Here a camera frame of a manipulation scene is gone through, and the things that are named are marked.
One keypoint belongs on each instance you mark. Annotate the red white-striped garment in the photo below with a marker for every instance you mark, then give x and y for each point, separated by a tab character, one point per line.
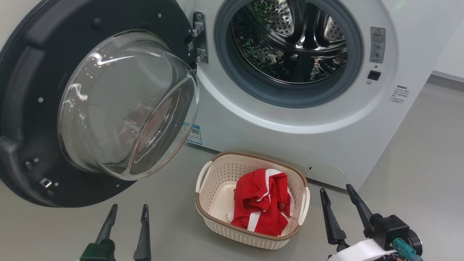
253	195

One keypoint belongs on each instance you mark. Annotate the black glass washing machine door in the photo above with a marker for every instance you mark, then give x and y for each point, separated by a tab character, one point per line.
21	72

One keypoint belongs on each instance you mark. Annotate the black round right gripper motor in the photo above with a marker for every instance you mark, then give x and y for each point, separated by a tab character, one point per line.
416	243

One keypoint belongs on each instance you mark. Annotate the white washing machine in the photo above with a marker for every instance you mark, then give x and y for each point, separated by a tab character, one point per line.
253	119

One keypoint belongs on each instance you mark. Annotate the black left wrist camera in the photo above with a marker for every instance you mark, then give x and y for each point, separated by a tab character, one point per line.
98	252

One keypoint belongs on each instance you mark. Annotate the grey warning sticker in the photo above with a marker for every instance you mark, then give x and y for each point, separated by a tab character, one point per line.
377	45

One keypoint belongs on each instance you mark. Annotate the silver door latch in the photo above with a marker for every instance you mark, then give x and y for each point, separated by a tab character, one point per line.
45	182

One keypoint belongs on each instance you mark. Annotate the silver door hinge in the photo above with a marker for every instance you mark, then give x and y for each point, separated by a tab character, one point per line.
199	29

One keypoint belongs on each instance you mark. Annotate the grey rubber door seal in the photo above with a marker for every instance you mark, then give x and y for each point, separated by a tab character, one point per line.
224	65

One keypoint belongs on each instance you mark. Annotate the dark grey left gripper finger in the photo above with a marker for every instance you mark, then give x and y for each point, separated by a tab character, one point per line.
143	239
107	226

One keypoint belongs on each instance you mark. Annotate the oval filter cover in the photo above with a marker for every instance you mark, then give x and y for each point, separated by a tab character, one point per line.
326	171

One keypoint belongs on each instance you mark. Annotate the blue energy label sticker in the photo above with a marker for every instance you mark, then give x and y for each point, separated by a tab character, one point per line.
195	135

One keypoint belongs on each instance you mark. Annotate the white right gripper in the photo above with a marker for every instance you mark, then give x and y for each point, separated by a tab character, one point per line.
359	252

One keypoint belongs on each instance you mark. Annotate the cream perforated laundry basket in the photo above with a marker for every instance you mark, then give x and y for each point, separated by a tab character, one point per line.
217	188

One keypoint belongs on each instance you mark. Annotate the steel perforated washing drum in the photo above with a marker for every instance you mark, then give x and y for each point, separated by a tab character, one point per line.
275	54

